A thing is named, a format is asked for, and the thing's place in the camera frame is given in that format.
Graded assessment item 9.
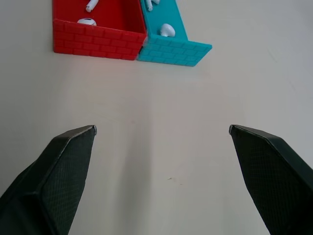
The cyan brick-pattern tray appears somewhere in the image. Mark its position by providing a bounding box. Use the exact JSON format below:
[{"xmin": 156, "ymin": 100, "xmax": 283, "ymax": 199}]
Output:
[{"xmin": 136, "ymin": 0, "xmax": 213, "ymax": 68}]

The white earbud stem red tray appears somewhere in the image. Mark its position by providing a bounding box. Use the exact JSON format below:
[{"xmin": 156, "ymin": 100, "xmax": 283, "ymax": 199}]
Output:
[{"xmin": 85, "ymin": 0, "xmax": 99, "ymax": 13}]

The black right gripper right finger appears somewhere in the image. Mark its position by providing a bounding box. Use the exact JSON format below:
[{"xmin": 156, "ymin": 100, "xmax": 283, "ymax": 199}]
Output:
[{"xmin": 229, "ymin": 124, "xmax": 313, "ymax": 235}]

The red brick-pattern tray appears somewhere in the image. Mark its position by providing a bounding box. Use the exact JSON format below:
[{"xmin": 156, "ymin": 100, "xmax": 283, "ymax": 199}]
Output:
[{"xmin": 52, "ymin": 0, "xmax": 148, "ymax": 61}]

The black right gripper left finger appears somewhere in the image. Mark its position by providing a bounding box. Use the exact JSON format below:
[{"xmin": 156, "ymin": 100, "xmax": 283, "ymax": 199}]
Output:
[{"xmin": 0, "ymin": 125, "xmax": 97, "ymax": 235}]

